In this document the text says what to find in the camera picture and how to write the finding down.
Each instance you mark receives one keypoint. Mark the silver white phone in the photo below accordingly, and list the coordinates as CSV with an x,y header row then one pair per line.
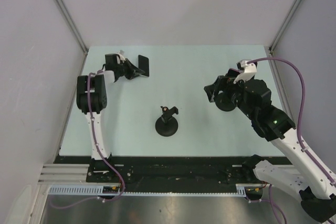
x,y
143,65

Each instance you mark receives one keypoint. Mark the black stand with ball joint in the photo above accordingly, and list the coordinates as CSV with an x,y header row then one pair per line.
x,y
167,125

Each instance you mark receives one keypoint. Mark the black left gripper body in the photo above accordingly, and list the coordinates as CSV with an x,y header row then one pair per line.
x,y
124,70

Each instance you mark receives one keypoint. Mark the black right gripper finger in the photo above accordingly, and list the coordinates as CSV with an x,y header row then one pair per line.
x,y
221,80
212,92

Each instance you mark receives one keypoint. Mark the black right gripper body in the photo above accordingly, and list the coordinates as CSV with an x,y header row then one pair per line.
x,y
235,91

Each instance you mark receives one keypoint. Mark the aluminium frame post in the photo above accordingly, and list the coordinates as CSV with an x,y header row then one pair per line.
x,y
71,24
284,25

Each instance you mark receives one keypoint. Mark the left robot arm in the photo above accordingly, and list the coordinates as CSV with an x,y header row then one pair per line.
x,y
92,100

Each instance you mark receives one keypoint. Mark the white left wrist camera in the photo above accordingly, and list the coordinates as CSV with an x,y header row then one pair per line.
x,y
121,59

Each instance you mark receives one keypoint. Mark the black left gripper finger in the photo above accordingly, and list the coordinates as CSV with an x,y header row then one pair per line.
x,y
136,73
130,65

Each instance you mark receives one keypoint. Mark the aluminium frame post right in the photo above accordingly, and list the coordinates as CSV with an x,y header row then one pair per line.
x,y
284,25

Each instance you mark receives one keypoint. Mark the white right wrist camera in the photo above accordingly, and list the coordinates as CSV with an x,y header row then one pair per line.
x,y
246,69

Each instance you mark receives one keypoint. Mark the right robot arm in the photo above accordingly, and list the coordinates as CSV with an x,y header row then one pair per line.
x,y
314,189

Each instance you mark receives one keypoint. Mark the aluminium frame post left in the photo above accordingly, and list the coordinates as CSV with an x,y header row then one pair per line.
x,y
71,24

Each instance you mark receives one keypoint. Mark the white slotted cable duct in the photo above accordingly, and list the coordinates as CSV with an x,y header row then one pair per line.
x,y
99,190

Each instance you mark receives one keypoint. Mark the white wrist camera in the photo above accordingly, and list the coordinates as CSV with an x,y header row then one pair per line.
x,y
121,59
246,69

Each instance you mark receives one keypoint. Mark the aluminium table rail right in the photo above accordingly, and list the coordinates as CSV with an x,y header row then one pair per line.
x,y
288,85

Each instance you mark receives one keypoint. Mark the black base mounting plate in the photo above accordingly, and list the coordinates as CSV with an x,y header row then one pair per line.
x,y
177,174

